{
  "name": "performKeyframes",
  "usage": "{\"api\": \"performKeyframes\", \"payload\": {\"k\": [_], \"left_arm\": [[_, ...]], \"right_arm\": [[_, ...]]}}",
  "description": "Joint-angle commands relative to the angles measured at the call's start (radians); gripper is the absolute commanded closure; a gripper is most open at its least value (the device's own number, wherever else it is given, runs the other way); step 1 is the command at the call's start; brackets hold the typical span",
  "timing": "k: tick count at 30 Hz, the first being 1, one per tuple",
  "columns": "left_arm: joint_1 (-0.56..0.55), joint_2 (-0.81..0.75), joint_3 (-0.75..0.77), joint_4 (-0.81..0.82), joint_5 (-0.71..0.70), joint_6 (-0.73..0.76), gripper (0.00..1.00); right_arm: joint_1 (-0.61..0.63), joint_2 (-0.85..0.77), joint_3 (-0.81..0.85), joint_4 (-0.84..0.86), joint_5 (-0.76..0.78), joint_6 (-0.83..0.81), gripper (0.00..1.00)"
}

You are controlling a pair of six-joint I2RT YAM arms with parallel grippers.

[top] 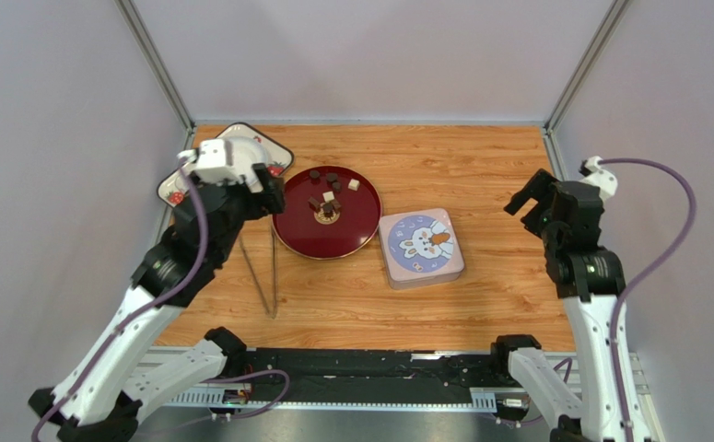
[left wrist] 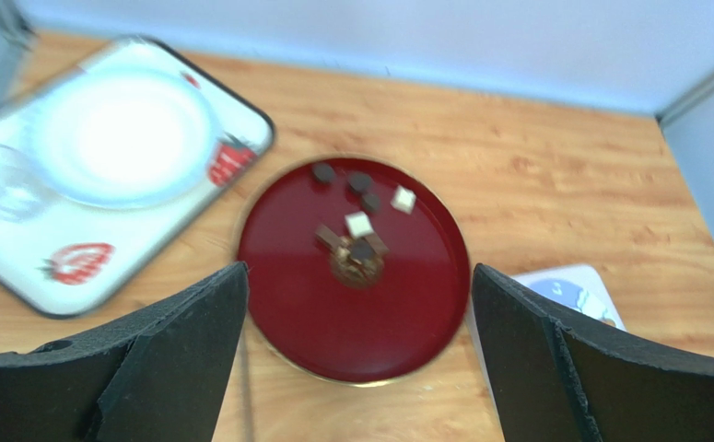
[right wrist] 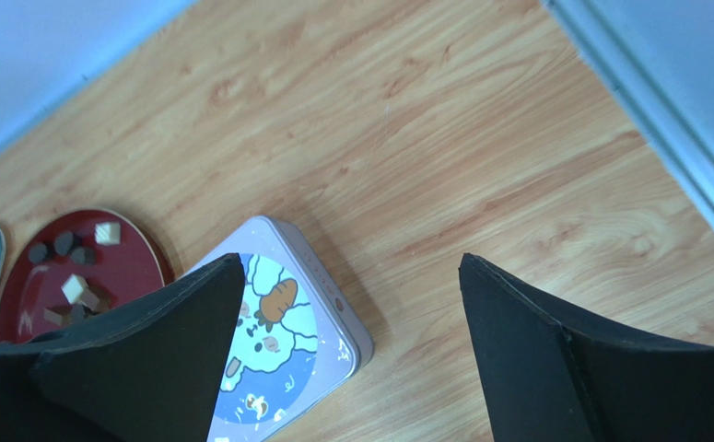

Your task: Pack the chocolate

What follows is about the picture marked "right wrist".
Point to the round dark chocolate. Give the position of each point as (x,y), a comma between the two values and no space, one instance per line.
(40,252)

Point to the pink square tin box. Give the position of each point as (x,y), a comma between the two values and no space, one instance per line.
(344,343)

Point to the silver tin lid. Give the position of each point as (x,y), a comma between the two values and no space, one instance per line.
(275,340)

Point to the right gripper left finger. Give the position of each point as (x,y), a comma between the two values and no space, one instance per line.
(145,371)

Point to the white square chocolate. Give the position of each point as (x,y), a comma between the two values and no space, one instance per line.
(108,233)

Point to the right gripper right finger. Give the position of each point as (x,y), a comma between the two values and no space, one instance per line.
(553,371)

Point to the white cube chocolate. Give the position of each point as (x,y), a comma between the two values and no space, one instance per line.
(74,287)

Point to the dark red round plate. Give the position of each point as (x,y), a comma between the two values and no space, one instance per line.
(32,302)

